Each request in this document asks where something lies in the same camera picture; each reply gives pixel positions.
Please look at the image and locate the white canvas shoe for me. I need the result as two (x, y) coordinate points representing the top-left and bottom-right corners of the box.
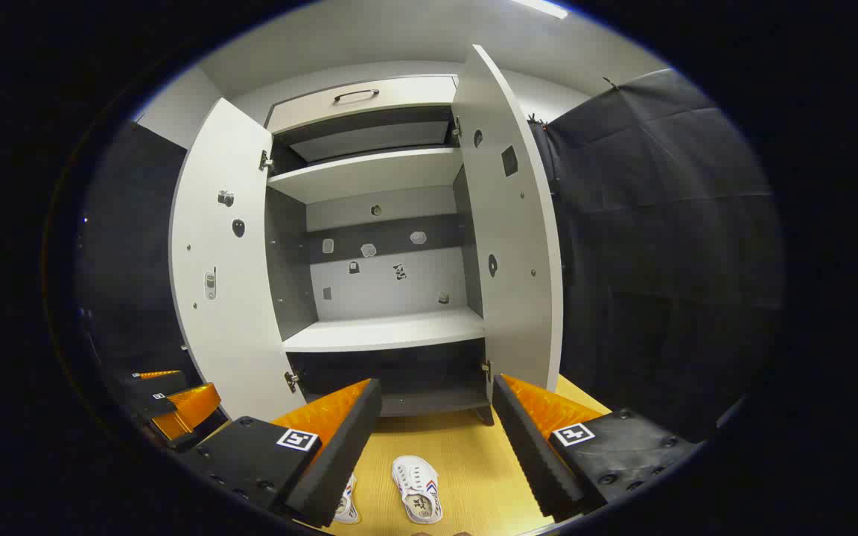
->
(390, 456), (443, 524)
(334, 473), (361, 525)

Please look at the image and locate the white cabinet shelf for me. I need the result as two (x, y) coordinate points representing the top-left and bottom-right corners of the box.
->
(267, 147), (465, 205)
(282, 307), (486, 354)

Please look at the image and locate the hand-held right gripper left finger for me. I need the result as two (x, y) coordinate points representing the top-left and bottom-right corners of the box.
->
(176, 378), (383, 529)

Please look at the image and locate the ceiling light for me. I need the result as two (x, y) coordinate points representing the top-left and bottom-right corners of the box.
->
(511, 0), (571, 19)

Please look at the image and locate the white shoe cabinet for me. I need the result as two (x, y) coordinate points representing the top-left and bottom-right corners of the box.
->
(168, 43), (565, 427)

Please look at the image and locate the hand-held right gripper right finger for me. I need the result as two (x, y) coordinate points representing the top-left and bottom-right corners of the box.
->
(492, 374), (700, 522)

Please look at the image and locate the white cabinet door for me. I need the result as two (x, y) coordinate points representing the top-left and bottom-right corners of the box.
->
(168, 97), (307, 425)
(450, 43), (565, 403)

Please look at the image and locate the white cabinet drawer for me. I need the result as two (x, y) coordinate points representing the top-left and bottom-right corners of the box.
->
(265, 74), (460, 135)

